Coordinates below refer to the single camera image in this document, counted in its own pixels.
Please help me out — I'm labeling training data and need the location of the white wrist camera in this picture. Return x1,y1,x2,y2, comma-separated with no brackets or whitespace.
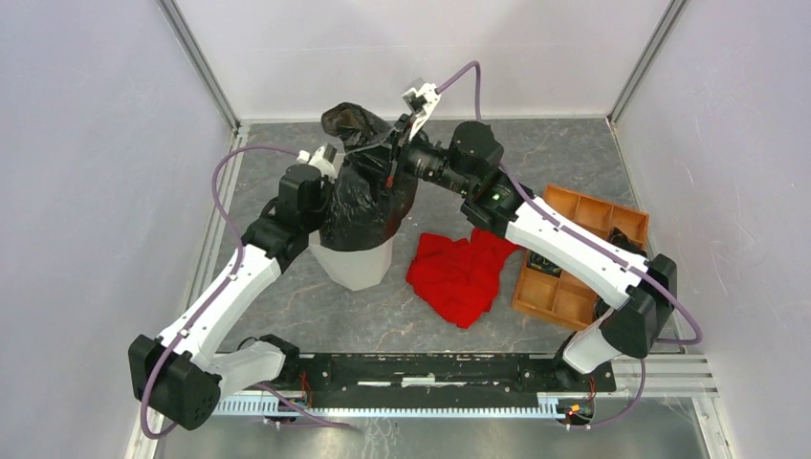
402,78,441,142
296,143,344,182

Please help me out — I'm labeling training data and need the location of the red cloth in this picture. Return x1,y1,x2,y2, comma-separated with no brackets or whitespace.
405,229,519,329

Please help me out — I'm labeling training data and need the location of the black plastic trash bag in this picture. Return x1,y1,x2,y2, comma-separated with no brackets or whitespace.
319,101,418,252

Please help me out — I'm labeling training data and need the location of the white octagonal trash bin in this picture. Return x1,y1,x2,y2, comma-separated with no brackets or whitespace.
309,231,394,291

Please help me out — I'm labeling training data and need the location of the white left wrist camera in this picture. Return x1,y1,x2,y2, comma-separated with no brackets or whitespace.
296,143,344,182

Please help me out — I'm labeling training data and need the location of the black cable bundle in tray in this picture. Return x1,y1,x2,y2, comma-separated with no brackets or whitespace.
607,227,648,261

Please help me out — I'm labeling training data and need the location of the white toothed cable strip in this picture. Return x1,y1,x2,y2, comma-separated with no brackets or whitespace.
213,392,583,421

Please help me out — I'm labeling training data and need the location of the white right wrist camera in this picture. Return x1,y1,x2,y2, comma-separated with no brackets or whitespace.
402,78,441,142

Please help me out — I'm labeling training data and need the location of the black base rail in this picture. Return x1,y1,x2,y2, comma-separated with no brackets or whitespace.
240,334,617,410

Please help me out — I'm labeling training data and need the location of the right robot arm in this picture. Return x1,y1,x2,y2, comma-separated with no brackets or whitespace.
354,115,676,390

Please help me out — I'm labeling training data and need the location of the dark rolled sock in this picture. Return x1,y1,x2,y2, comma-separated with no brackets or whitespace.
527,251,562,278

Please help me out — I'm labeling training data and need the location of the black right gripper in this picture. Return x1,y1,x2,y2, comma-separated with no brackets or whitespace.
346,114,473,198

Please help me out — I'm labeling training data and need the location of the orange compartment tray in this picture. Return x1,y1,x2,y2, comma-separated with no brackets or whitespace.
505,185,648,331

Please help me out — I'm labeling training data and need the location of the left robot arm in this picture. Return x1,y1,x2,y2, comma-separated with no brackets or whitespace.
127,164,337,430

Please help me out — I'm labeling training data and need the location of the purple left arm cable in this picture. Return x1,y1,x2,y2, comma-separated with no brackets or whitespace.
139,145,300,441

